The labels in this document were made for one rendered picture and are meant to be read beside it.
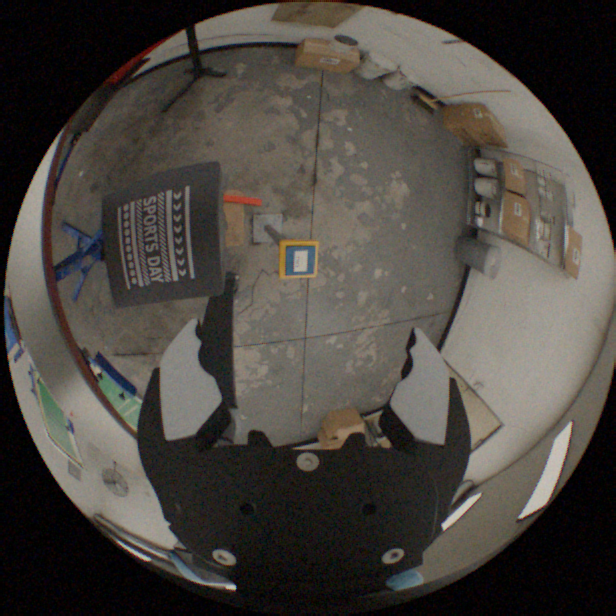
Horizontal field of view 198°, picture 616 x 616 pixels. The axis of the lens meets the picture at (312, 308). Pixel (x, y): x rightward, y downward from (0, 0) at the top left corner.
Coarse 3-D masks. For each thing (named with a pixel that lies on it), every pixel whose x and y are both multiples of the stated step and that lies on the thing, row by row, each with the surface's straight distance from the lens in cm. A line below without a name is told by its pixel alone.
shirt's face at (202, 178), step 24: (192, 168) 68; (216, 168) 66; (120, 192) 80; (144, 192) 74; (192, 192) 67; (216, 192) 65; (192, 216) 66; (216, 216) 65; (192, 240) 67; (216, 240) 66; (120, 264) 81; (216, 264) 67; (120, 288) 85; (144, 288) 78; (168, 288) 74; (192, 288) 72; (216, 288) 70
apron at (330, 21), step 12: (276, 12) 209; (288, 12) 206; (300, 12) 206; (312, 12) 207; (324, 12) 203; (336, 12) 207; (348, 12) 205; (312, 24) 214; (324, 24) 217; (336, 24) 213
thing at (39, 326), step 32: (64, 128) 17; (32, 192) 15; (32, 224) 15; (32, 256) 14; (32, 288) 14; (32, 320) 15; (32, 352) 15; (64, 352) 15; (64, 384) 16; (96, 416) 18; (128, 448) 21
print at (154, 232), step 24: (168, 192) 69; (120, 216) 79; (144, 216) 73; (168, 216) 69; (120, 240) 79; (144, 240) 73; (168, 240) 70; (144, 264) 75; (168, 264) 71; (192, 264) 69
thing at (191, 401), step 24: (192, 336) 11; (168, 360) 10; (192, 360) 10; (168, 384) 9; (192, 384) 9; (216, 384) 8; (168, 408) 8; (192, 408) 8; (216, 408) 8; (168, 432) 8; (192, 432) 7; (216, 432) 8
